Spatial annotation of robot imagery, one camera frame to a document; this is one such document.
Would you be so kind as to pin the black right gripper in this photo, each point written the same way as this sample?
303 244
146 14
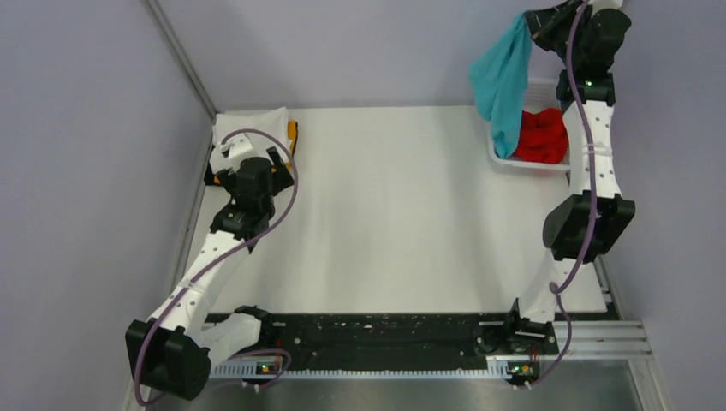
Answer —
542 22

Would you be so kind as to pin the white plastic laundry basket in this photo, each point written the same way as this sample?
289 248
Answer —
539 95

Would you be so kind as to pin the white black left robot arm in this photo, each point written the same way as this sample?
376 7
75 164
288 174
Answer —
171 353

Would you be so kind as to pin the white folded t-shirt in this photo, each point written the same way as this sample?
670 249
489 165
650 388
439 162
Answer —
273 122

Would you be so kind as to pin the white cable duct strip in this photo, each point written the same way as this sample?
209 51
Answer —
253 369

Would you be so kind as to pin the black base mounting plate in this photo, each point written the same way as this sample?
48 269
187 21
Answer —
416 342

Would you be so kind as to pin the red t-shirt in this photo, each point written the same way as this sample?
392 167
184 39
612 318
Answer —
543 137

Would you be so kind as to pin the turquoise t-shirt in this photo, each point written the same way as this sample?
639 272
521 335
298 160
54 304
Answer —
499 80

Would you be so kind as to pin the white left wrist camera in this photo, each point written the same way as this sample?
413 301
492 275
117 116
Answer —
237 148

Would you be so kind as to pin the yellow folded t-shirt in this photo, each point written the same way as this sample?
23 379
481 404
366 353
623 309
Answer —
293 135

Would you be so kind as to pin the aluminium frame post left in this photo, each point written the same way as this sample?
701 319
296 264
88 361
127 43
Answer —
180 55

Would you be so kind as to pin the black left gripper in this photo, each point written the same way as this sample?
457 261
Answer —
228 177

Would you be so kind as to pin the black folded t-shirt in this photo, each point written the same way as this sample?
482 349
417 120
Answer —
215 178

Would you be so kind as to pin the aluminium rail right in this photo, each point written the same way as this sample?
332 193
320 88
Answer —
608 340

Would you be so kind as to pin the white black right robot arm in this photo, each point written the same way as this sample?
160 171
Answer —
586 35

